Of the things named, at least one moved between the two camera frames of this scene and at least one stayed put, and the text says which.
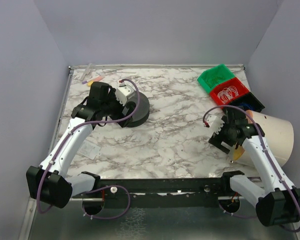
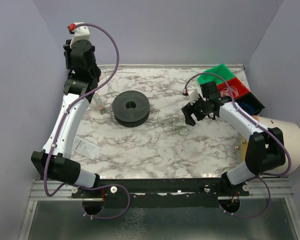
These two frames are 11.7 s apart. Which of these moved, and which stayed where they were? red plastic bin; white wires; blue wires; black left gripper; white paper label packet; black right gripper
Moved: black right gripper; black left gripper
Stayed: red plastic bin; blue wires; white wires; white paper label packet
